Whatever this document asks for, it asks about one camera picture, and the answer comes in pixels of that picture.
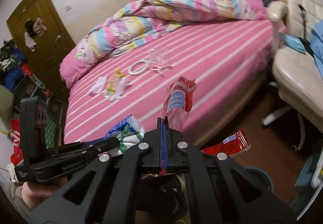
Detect blue green white wrapper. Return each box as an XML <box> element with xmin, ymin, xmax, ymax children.
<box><xmin>104</xmin><ymin>115</ymin><xmax>146</xmax><ymax>157</ymax></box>

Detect red white snack wrapper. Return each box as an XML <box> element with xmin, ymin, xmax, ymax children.
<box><xmin>162</xmin><ymin>76</ymin><xmax>197</xmax><ymax>132</ymax></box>

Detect white tissue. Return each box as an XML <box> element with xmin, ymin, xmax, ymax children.
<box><xmin>109</xmin><ymin>76</ymin><xmax>130</xmax><ymax>102</ymax></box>

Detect yellow clear plastic wrapper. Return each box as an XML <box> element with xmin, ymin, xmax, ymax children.
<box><xmin>104</xmin><ymin>68</ymin><xmax>126</xmax><ymax>99</ymax></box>

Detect clear plastic bag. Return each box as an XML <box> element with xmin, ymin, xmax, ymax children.
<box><xmin>147</xmin><ymin>46</ymin><xmax>172</xmax><ymax>68</ymax></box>

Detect dark round trash bin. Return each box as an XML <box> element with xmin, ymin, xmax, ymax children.
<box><xmin>243</xmin><ymin>166</ymin><xmax>274</xmax><ymax>193</ymax></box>

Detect person's left hand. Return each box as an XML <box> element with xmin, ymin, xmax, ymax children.
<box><xmin>21</xmin><ymin>177</ymin><xmax>68</xmax><ymax>209</ymax></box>

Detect red wrapper on floor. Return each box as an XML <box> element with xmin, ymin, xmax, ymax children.
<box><xmin>201</xmin><ymin>130</ymin><xmax>251</xmax><ymax>156</ymax></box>

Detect white paper scrap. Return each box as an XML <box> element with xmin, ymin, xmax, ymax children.
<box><xmin>88</xmin><ymin>75</ymin><xmax>108</xmax><ymax>94</ymax></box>

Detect clutter pile by door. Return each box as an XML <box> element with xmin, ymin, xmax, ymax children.
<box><xmin>1</xmin><ymin>39</ymin><xmax>51</xmax><ymax>97</ymax></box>

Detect pink plastic clip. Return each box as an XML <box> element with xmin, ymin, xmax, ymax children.
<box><xmin>149</xmin><ymin>64</ymin><xmax>173</xmax><ymax>77</ymax></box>

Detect white tape roll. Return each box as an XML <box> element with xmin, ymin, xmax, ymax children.
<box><xmin>128</xmin><ymin>60</ymin><xmax>149</xmax><ymax>76</ymax></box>

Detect pink striped bed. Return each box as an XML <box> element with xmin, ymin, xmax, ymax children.
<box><xmin>64</xmin><ymin>20</ymin><xmax>273</xmax><ymax>145</ymax></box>

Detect clothes hanging on door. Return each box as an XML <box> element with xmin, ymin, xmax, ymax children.
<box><xmin>24</xmin><ymin>17</ymin><xmax>48</xmax><ymax>52</ymax></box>

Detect brown wooden door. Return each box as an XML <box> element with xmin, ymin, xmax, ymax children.
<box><xmin>7</xmin><ymin>0</ymin><xmax>75</xmax><ymax>93</ymax></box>

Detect colourful pastel quilt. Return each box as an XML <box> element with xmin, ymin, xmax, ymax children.
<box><xmin>60</xmin><ymin>0</ymin><xmax>267</xmax><ymax>88</ymax></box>

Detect cream leather office chair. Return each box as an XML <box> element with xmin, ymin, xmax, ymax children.
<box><xmin>262</xmin><ymin>0</ymin><xmax>322</xmax><ymax>150</ymax></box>

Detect blue clothes on chair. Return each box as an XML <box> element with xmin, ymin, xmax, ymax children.
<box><xmin>279</xmin><ymin>21</ymin><xmax>322</xmax><ymax>77</ymax></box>

